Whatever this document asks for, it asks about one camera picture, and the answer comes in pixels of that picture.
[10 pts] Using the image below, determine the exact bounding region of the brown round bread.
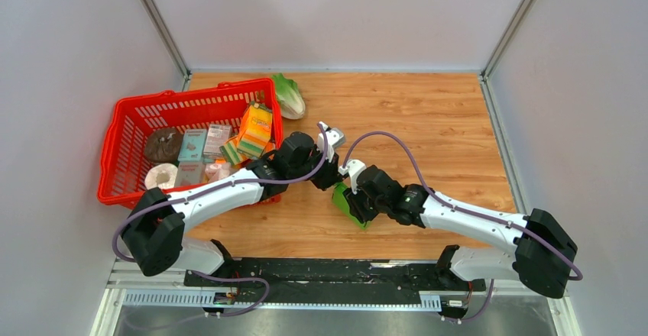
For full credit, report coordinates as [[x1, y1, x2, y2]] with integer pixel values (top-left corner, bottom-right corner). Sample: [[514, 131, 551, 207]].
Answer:
[[143, 128, 183, 163]]

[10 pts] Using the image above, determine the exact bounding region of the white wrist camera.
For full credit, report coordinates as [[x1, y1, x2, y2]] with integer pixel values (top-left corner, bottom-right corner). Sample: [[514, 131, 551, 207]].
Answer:
[[338, 159, 367, 194], [316, 121, 346, 162]]

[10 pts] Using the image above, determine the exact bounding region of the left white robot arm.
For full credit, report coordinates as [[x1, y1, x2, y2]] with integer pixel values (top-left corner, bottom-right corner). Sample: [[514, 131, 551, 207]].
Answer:
[[113, 124, 345, 286]]

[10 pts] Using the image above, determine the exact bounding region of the orange yellow carton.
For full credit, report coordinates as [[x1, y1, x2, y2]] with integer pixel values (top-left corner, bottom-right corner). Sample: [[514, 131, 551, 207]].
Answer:
[[236, 102, 273, 159]]

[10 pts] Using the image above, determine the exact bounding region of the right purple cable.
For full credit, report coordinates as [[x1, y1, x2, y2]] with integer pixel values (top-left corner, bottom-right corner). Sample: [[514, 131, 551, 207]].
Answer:
[[342, 131, 584, 324]]

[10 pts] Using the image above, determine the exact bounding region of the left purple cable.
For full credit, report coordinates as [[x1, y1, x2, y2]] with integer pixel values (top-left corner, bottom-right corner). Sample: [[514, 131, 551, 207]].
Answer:
[[111, 121, 330, 318]]

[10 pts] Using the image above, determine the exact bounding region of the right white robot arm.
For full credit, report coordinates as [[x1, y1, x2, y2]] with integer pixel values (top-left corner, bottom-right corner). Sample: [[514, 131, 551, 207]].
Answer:
[[339, 160, 582, 299]]

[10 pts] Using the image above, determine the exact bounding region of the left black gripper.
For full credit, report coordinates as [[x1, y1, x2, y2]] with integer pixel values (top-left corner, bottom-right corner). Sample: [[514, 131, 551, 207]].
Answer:
[[287, 144, 344, 191]]

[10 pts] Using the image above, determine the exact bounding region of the green lettuce head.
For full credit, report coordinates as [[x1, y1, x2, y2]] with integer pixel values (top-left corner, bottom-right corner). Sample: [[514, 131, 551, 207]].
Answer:
[[271, 73, 306, 120]]

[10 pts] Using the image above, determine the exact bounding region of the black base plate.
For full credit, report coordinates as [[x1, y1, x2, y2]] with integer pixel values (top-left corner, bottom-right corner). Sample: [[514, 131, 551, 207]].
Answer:
[[216, 257, 488, 305]]

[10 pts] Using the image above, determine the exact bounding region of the red plastic basket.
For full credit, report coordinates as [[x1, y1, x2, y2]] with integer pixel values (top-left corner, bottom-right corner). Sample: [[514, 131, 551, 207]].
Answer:
[[97, 78, 284, 208]]

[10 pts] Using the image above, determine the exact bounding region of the pink white small pack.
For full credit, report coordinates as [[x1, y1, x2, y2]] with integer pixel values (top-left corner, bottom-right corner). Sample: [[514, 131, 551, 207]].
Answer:
[[204, 162, 231, 183]]

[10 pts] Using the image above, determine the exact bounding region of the green striped sponge pack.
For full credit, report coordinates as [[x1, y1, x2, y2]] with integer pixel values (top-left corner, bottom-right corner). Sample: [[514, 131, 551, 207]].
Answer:
[[219, 137, 249, 166]]

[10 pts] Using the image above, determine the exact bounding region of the grey pink flat box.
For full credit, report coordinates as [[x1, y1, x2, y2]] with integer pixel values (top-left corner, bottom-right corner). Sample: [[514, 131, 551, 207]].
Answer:
[[174, 161, 205, 187]]

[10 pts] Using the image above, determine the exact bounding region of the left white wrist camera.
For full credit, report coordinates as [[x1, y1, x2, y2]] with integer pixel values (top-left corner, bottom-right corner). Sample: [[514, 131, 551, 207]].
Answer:
[[316, 121, 346, 162]]

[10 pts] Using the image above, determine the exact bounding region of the green paper box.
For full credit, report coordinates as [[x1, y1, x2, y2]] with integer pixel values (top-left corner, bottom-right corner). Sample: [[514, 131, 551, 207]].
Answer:
[[332, 183, 370, 230]]

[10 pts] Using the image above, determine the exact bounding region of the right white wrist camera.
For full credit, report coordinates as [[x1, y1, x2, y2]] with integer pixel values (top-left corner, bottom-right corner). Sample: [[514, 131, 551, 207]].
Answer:
[[338, 159, 367, 194]]

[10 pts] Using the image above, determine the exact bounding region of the white toilet paper roll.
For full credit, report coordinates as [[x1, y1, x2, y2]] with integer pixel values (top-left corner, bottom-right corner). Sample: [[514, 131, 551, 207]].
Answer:
[[144, 163, 178, 189]]

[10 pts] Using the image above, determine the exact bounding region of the teal small box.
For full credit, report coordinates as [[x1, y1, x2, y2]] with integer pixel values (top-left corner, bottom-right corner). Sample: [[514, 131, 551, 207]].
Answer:
[[177, 128, 207, 162]]

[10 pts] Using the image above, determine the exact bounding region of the purple cable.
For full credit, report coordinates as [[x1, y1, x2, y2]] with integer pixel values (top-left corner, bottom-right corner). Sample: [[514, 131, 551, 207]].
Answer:
[[111, 121, 330, 318], [342, 131, 584, 324]]

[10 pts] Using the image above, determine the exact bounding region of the pink small box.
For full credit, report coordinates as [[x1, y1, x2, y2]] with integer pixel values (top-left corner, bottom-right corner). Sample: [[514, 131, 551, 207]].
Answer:
[[202, 124, 233, 159]]

